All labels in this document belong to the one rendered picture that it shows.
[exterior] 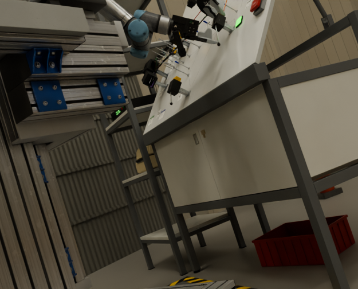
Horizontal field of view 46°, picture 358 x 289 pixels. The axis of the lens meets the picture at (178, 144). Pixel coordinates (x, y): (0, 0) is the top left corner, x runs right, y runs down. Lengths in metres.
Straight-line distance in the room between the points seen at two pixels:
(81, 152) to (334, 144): 2.83
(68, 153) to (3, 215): 2.81
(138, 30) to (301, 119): 0.68
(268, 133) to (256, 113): 0.09
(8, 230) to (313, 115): 1.11
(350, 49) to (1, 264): 8.80
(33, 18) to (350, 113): 1.22
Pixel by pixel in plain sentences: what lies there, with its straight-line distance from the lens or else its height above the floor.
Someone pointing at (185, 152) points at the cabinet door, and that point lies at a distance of 2.21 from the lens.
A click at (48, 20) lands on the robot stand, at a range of 1.12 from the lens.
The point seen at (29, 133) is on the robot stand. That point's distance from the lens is 1.26.
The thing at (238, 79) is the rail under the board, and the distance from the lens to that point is 1.64.
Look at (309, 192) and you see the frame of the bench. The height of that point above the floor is 0.37.
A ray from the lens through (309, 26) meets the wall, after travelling 9.83.
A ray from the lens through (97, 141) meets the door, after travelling 4.25.
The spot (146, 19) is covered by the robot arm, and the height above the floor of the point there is 1.22.
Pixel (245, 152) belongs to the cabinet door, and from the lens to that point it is 1.77.
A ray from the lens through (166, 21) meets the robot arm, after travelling 1.81.
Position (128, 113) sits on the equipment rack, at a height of 1.03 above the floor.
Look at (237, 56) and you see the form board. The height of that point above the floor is 0.95.
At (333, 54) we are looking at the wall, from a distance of 9.61.
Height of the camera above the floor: 0.58
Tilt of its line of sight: 4 degrees up
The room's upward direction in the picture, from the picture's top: 18 degrees counter-clockwise
